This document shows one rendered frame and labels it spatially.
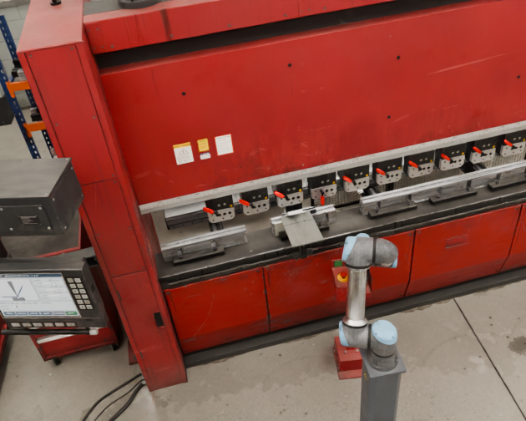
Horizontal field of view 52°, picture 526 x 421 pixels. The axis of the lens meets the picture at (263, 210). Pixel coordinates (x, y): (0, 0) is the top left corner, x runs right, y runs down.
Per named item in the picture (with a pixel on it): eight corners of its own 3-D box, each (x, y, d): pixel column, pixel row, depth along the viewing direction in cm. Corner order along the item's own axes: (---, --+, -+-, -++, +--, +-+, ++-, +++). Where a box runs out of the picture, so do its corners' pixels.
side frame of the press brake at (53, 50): (149, 393, 351) (15, 52, 206) (140, 297, 416) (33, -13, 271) (187, 382, 354) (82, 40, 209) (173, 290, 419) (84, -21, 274)
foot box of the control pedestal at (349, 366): (339, 380, 345) (339, 368, 338) (332, 347, 365) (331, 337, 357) (370, 376, 345) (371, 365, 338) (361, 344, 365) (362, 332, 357)
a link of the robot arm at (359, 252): (370, 354, 252) (376, 241, 238) (337, 350, 255) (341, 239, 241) (370, 342, 263) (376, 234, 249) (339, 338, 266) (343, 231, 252)
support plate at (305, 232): (292, 247, 299) (292, 246, 299) (280, 218, 320) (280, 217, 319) (323, 240, 302) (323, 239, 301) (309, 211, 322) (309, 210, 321)
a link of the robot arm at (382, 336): (396, 357, 253) (397, 340, 244) (366, 354, 255) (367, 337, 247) (396, 337, 262) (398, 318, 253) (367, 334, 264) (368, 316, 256)
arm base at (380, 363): (402, 368, 259) (404, 356, 253) (372, 374, 258) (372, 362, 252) (391, 342, 271) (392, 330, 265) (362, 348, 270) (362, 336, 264)
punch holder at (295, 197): (278, 208, 311) (275, 185, 300) (274, 200, 317) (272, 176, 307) (303, 202, 313) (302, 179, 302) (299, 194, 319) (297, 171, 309)
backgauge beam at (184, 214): (168, 231, 337) (164, 218, 330) (165, 217, 348) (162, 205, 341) (505, 154, 367) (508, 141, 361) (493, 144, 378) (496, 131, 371)
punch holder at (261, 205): (244, 215, 308) (240, 193, 298) (241, 207, 315) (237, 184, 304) (270, 210, 310) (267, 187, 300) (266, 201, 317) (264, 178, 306)
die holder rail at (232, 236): (164, 262, 316) (161, 250, 310) (163, 255, 321) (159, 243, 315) (248, 242, 323) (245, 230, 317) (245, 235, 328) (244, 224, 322)
